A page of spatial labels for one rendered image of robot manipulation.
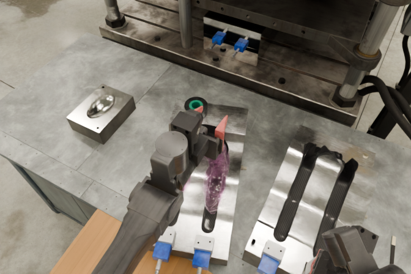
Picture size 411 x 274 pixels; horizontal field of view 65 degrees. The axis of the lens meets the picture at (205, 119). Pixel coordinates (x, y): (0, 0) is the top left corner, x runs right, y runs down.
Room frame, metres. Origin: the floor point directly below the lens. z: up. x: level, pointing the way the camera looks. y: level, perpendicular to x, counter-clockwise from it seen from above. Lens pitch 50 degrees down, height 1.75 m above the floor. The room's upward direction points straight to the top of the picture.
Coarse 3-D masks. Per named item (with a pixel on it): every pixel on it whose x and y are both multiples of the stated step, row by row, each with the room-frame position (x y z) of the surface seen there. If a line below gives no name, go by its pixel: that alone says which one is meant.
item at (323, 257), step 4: (320, 252) 0.22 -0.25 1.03; (324, 252) 0.22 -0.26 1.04; (328, 252) 0.22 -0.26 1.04; (320, 256) 0.21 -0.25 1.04; (324, 256) 0.21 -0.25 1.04; (328, 256) 0.21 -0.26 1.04; (320, 260) 0.21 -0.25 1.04; (324, 260) 0.21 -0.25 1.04; (316, 264) 0.20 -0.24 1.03; (320, 264) 0.20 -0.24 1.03; (324, 264) 0.20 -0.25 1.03; (316, 268) 0.19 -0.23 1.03; (320, 268) 0.19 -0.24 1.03; (324, 268) 0.19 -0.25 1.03; (340, 268) 0.18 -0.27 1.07; (312, 272) 0.19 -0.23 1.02; (316, 272) 0.18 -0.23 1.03; (320, 272) 0.18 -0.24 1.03; (324, 272) 0.18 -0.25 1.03; (328, 272) 0.18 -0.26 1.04; (332, 272) 0.18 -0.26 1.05; (336, 272) 0.17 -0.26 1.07
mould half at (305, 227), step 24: (336, 144) 0.63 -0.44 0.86; (288, 168) 0.50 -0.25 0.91; (336, 168) 0.49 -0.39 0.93; (360, 168) 0.49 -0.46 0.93; (288, 192) 0.44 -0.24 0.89; (312, 192) 0.43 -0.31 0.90; (360, 192) 0.42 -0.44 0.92; (264, 216) 0.37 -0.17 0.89; (312, 216) 0.37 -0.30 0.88; (360, 216) 0.36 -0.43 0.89; (264, 240) 0.30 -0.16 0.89; (288, 240) 0.30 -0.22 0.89; (312, 240) 0.30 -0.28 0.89; (288, 264) 0.24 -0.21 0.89
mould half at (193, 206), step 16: (176, 112) 0.73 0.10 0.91; (208, 112) 0.73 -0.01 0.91; (224, 112) 0.73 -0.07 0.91; (240, 112) 0.73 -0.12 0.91; (240, 128) 0.66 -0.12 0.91; (240, 144) 0.62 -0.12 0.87; (240, 160) 0.56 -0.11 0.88; (192, 176) 0.49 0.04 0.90; (192, 192) 0.44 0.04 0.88; (224, 192) 0.44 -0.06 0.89; (192, 208) 0.40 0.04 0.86; (224, 208) 0.40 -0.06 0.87; (176, 224) 0.35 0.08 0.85; (192, 224) 0.35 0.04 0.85; (224, 224) 0.35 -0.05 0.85; (176, 240) 0.31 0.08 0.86; (192, 240) 0.31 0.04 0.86; (224, 240) 0.31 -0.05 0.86; (192, 256) 0.28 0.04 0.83; (224, 256) 0.27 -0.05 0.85
